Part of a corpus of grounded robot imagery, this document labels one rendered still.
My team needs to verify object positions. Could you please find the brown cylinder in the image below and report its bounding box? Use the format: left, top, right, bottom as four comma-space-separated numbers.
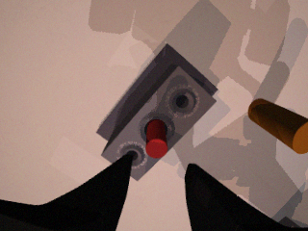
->
247, 99, 308, 154

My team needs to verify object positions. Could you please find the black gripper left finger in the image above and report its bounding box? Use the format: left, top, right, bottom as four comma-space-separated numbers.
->
0, 154, 132, 231

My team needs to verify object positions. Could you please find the dark red peg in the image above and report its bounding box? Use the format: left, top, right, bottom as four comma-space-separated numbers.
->
145, 119, 168, 159

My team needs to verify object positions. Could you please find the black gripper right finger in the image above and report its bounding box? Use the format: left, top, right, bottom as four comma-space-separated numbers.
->
185, 163, 308, 231

